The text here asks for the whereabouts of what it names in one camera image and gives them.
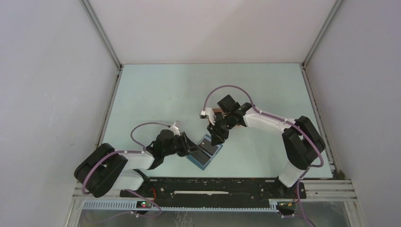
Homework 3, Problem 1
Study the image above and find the blue card holder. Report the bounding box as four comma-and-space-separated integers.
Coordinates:
187, 135, 223, 170

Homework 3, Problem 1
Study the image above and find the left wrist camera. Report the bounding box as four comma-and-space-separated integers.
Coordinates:
169, 121, 181, 135

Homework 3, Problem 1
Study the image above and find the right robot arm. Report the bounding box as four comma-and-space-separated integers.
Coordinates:
200, 95, 326, 198

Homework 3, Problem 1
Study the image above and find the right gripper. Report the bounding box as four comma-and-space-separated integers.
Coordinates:
207, 113, 235, 148

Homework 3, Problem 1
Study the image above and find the dark card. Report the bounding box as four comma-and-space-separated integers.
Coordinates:
191, 151, 210, 167

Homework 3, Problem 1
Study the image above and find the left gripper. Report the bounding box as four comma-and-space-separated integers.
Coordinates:
163, 131, 201, 157

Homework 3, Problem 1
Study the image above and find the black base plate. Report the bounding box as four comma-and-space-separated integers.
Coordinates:
136, 177, 307, 209

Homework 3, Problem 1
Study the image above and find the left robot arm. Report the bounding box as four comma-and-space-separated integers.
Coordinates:
73, 129, 200, 198

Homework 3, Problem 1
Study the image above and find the pink oval tray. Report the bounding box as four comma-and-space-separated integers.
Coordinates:
213, 107, 246, 129

